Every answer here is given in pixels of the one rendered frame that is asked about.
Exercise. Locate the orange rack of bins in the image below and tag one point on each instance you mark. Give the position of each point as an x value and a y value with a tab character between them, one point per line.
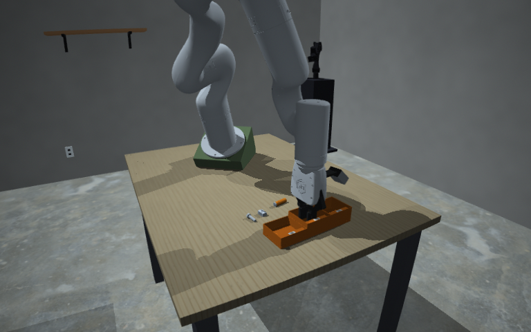
291	229

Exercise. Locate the orange battery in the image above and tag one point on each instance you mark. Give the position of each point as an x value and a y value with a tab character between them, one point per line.
279	202

